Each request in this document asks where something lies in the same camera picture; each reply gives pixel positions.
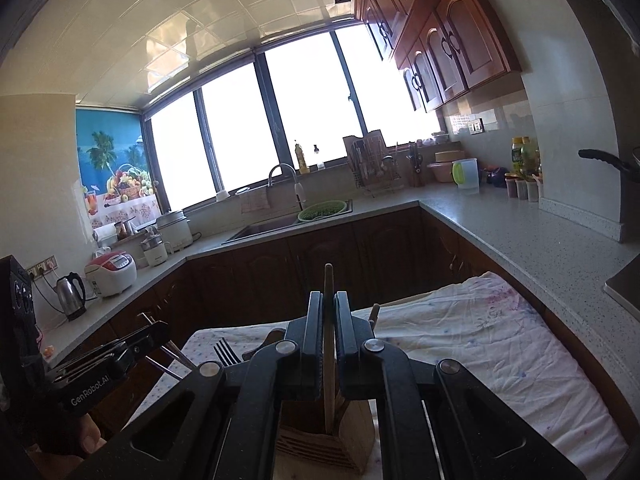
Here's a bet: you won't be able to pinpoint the wooden utensil holder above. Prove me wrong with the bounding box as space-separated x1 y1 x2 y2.
276 401 375 474

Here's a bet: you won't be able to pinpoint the lower wooden cabinets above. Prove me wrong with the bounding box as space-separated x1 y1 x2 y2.
44 190 639 437

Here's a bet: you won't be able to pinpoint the yellow detergent bottle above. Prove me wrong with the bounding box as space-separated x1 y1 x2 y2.
294 142 310 174

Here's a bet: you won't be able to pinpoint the person's left hand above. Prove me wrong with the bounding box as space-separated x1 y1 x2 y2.
27 414 106 480

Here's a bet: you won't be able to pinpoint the paper towel roll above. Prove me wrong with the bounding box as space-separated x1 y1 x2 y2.
93 223 118 247

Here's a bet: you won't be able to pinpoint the spice jars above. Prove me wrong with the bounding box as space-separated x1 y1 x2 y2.
506 174 544 203

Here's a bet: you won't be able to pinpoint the black wok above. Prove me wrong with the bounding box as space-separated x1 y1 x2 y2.
577 148 639 183

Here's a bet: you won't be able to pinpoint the small white cooker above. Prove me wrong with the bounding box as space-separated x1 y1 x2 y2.
140 234 169 266

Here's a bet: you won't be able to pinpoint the pink container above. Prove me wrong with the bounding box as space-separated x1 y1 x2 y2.
428 150 465 183

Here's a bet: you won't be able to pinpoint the white red rice cooker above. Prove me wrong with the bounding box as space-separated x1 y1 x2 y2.
85 252 138 298

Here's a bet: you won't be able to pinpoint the green colander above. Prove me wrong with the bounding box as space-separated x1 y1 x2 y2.
297 200 347 223

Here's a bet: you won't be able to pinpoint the upper wooden cabinets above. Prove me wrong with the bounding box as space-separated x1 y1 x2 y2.
355 0 521 112

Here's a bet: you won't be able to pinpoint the pink hanging cloth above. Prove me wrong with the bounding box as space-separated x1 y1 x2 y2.
240 186 271 214

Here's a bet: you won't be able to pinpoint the tropical fruit poster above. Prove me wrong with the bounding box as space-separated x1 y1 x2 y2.
76 108 160 229

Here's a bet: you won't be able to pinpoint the wall power outlet strip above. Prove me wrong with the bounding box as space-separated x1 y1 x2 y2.
26 256 58 280

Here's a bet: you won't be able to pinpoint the oil bottles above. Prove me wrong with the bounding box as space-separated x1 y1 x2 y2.
511 136 538 179

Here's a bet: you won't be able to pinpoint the steel electric kettle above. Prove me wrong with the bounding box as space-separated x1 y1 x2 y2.
55 272 87 321

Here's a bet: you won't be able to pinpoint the long steel chopstick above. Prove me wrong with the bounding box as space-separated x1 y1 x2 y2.
144 356 182 382

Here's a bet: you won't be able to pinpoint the tall white cooker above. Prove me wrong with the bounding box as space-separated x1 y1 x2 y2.
155 210 193 252

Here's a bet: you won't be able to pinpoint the kitchen sink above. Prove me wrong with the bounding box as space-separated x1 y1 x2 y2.
226 200 352 244

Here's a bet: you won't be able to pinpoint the steel fork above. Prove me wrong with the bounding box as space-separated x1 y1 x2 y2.
214 337 242 367

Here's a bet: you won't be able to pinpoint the white dotted tablecloth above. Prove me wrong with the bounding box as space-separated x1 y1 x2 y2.
127 270 629 480

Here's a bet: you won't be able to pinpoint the dish rack with boards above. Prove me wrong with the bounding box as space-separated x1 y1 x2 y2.
343 129 402 197

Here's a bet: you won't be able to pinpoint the wooden cabinets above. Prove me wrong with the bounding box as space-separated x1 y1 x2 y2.
44 190 639 437
355 0 521 112

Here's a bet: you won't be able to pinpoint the clear jug green lid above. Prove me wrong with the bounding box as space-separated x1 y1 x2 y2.
451 158 480 194

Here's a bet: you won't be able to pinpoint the gas stove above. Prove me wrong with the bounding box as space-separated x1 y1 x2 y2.
603 256 640 321

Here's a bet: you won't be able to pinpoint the kitchen faucet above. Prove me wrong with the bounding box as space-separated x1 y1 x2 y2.
267 162 307 210

